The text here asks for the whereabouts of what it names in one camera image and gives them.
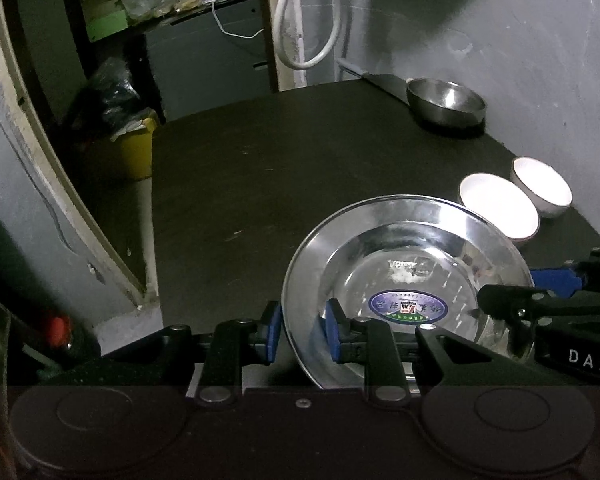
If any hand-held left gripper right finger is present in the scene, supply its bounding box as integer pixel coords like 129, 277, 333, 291
325, 298, 531, 407

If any white hose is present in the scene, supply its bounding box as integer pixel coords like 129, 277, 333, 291
274, 0, 343, 71

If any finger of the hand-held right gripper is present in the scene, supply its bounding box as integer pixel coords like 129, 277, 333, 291
476, 284, 579, 359
530, 261, 589, 299

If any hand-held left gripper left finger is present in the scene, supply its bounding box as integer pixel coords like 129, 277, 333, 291
100, 301, 284, 407

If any yellow bin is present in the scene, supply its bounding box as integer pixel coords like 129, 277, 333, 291
111, 115, 160, 181

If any green box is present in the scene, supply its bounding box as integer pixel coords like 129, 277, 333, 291
87, 10, 129, 42

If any white bowl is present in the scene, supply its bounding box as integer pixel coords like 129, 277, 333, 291
510, 156, 573, 219
459, 173, 540, 241

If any steel bowl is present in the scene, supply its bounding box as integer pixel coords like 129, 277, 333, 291
406, 78, 487, 128

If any grey cabinet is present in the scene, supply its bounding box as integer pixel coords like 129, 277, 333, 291
145, 0, 276, 123

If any steel plate with sticker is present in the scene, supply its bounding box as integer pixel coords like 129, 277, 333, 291
281, 195, 537, 391

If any thin white cable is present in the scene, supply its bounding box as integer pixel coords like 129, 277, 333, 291
211, 0, 264, 40

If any black plastic bag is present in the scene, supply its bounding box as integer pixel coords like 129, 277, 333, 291
67, 57, 156, 141

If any white door frame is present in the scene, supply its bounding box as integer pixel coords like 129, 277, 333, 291
0, 0, 153, 307

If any red round object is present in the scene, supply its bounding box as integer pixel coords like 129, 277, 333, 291
47, 316, 71, 349

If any dark wall wire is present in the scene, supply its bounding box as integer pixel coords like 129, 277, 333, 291
0, 60, 77, 252

